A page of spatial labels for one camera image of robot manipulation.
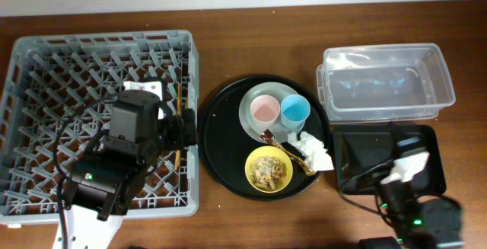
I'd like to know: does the pink cup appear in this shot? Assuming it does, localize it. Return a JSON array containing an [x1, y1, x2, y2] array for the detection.
[[250, 94, 280, 128]]

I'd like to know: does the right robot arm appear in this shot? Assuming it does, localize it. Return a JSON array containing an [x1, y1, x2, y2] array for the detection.
[[333, 123, 464, 248]]

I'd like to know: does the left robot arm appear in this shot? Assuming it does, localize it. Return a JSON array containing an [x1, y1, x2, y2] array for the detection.
[[56, 90, 198, 248]]

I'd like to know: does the grey dishwasher rack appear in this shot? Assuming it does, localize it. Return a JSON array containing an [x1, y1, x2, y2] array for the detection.
[[1, 30, 199, 225]]

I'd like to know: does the round black tray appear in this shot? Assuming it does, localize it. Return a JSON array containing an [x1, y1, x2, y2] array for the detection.
[[197, 75, 332, 202]]

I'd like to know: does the black rectangular tray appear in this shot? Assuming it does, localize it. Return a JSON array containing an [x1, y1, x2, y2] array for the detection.
[[333, 124, 447, 195]]

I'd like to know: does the clear plastic bin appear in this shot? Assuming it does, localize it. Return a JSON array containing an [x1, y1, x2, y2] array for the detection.
[[317, 43, 456, 124]]

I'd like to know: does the brown snack wrapper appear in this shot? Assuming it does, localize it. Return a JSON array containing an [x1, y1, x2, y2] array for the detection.
[[259, 129, 317, 176]]

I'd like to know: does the yellow bowl with food scraps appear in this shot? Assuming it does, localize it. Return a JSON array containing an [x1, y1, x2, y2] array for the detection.
[[244, 146, 294, 193]]

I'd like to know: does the crumpled white tissue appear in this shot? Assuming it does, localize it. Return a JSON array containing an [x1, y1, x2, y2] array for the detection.
[[288, 131, 334, 171]]

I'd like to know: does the grey plate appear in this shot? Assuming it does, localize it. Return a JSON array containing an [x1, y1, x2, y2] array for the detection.
[[238, 82, 304, 143]]

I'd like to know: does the blue cup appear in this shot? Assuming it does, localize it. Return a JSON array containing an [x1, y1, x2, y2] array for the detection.
[[280, 94, 310, 129]]

